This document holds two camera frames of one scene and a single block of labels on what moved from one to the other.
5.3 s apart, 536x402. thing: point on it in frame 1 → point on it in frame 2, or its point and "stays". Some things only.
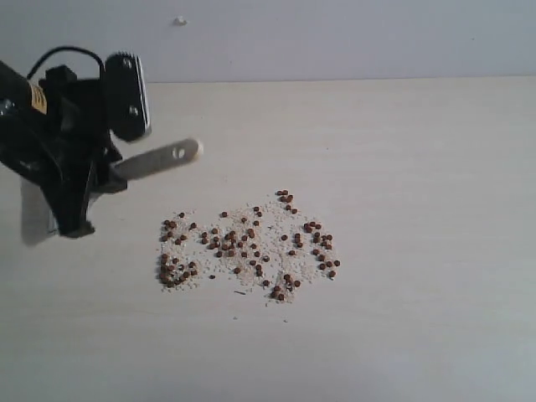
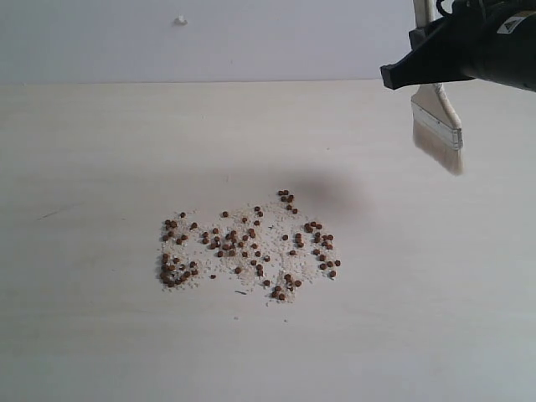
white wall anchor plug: x=180 y=21 stays
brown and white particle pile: x=269 y=246 stays
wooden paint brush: x=38 y=224 → x=437 y=131
